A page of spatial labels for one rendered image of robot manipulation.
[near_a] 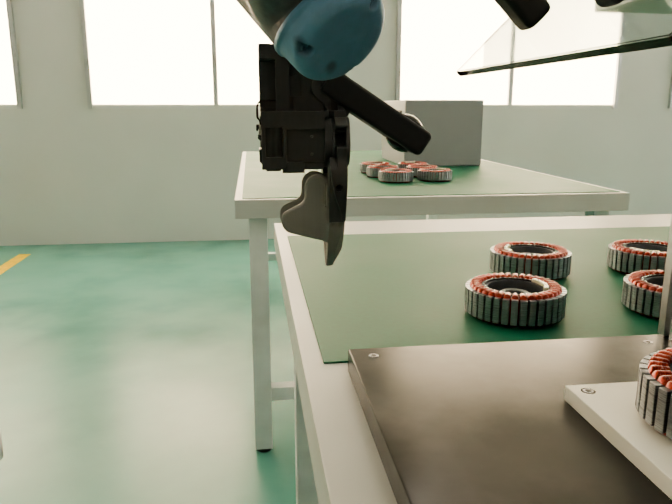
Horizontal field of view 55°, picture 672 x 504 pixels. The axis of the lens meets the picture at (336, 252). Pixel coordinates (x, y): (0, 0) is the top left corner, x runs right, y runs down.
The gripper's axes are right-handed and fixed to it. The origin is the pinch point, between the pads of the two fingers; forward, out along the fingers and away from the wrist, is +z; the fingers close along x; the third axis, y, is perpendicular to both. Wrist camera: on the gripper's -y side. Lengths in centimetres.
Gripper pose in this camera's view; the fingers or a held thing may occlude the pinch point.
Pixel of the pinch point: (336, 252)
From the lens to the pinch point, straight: 64.2
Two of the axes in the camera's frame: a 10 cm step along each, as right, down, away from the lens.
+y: -9.9, 0.3, -1.3
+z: 0.0, 9.8, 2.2
